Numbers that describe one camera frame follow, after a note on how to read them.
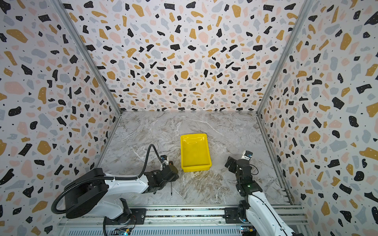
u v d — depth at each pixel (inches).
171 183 33.0
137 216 29.0
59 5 27.1
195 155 37.7
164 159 31.1
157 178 26.0
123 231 27.7
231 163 30.7
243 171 25.1
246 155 29.4
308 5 27.7
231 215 28.9
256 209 21.5
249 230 28.2
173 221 28.8
